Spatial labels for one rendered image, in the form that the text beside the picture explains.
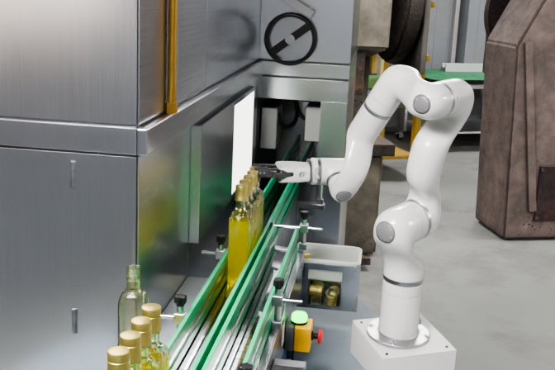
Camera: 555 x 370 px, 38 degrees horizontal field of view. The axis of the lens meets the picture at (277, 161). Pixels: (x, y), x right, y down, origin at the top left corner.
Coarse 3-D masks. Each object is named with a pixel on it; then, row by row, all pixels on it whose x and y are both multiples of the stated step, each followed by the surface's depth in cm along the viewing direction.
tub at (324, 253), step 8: (312, 248) 276; (320, 248) 275; (328, 248) 275; (336, 248) 274; (344, 248) 274; (352, 248) 274; (312, 256) 276; (320, 256) 276; (328, 256) 275; (336, 256) 275; (344, 256) 274; (352, 256) 274; (360, 256) 265; (336, 264) 260; (344, 264) 258; (352, 264) 258
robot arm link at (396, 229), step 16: (400, 208) 227; (416, 208) 230; (384, 224) 225; (400, 224) 223; (416, 224) 226; (384, 240) 226; (400, 240) 223; (416, 240) 230; (384, 256) 234; (400, 256) 228; (416, 256) 237; (384, 272) 237; (400, 272) 232; (416, 272) 233
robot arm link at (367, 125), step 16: (368, 112) 231; (352, 128) 236; (368, 128) 233; (352, 144) 236; (368, 144) 236; (352, 160) 235; (368, 160) 237; (336, 176) 242; (352, 176) 236; (336, 192) 239; (352, 192) 239
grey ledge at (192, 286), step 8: (192, 280) 227; (200, 280) 227; (184, 288) 221; (192, 288) 221; (200, 288) 221; (192, 296) 215; (168, 304) 210; (168, 312) 204; (168, 320) 200; (168, 328) 195; (176, 328) 196; (160, 336) 191; (168, 336) 191
